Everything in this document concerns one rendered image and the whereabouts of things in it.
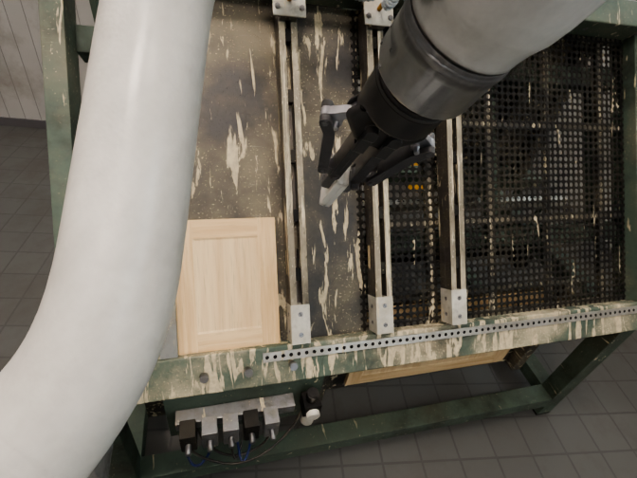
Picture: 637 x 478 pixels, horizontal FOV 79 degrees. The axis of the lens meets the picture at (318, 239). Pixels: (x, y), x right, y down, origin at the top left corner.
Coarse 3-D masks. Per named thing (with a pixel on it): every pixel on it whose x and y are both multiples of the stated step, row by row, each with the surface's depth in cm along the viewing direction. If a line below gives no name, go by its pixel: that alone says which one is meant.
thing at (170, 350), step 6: (174, 306) 115; (174, 312) 115; (174, 318) 115; (174, 324) 115; (168, 330) 115; (174, 330) 115; (168, 336) 115; (174, 336) 115; (168, 342) 115; (174, 342) 115; (162, 348) 115; (168, 348) 115; (174, 348) 115; (162, 354) 115; (168, 354) 115; (174, 354) 116
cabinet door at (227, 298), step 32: (192, 224) 118; (224, 224) 120; (256, 224) 123; (192, 256) 118; (224, 256) 121; (256, 256) 124; (192, 288) 118; (224, 288) 121; (256, 288) 124; (192, 320) 119; (224, 320) 121; (256, 320) 124; (192, 352) 119
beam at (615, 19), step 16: (320, 0) 126; (336, 0) 126; (352, 0) 126; (400, 0) 127; (608, 0) 148; (624, 0) 150; (592, 16) 146; (608, 16) 148; (624, 16) 150; (576, 32) 155; (592, 32) 156; (608, 32) 156; (624, 32) 157
